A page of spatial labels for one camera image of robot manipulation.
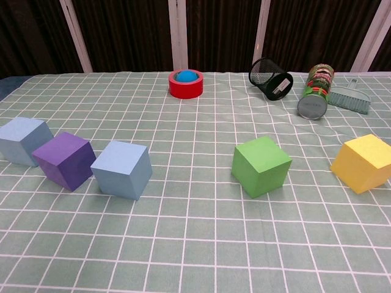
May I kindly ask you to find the green cube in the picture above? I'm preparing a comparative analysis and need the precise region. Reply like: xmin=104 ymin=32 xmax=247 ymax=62
xmin=231 ymin=136 xmax=293 ymax=200

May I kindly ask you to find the light blue cube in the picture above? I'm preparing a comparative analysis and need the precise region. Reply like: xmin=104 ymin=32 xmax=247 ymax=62
xmin=0 ymin=117 xmax=54 ymax=167
xmin=90 ymin=140 xmax=153 ymax=201

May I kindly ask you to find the purple cube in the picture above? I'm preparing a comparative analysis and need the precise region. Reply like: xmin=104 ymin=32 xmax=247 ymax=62
xmin=32 ymin=131 xmax=97 ymax=192

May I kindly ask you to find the yellow cube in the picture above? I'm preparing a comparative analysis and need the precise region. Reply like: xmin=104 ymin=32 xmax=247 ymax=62
xmin=330 ymin=133 xmax=391 ymax=195

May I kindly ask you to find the red tape roll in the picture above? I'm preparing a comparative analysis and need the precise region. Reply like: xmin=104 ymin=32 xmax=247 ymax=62
xmin=168 ymin=69 xmax=205 ymax=99

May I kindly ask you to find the blue ball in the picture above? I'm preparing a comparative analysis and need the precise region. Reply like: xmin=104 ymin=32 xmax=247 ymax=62
xmin=176 ymin=70 xmax=198 ymax=84

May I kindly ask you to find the green checkered tablecloth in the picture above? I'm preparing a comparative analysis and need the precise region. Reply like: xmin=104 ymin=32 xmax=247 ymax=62
xmin=0 ymin=71 xmax=391 ymax=293

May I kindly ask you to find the black mesh pen cup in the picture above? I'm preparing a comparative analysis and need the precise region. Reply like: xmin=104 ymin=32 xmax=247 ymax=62
xmin=248 ymin=57 xmax=294 ymax=101

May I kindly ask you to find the green chips can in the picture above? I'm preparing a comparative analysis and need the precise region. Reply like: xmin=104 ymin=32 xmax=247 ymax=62
xmin=297 ymin=63 xmax=336 ymax=120

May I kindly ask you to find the dark pleated curtain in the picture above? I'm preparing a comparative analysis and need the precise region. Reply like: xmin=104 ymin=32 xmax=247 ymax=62
xmin=0 ymin=0 xmax=391 ymax=79

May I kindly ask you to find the pale blue hand brush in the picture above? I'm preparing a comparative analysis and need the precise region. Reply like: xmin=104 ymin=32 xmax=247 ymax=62
xmin=328 ymin=78 xmax=373 ymax=115

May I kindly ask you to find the white frame post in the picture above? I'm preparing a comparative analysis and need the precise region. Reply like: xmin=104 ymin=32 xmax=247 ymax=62
xmin=59 ymin=0 xmax=93 ymax=73
xmin=351 ymin=0 xmax=391 ymax=73
xmin=168 ymin=0 xmax=189 ymax=71
xmin=252 ymin=0 xmax=271 ymax=65

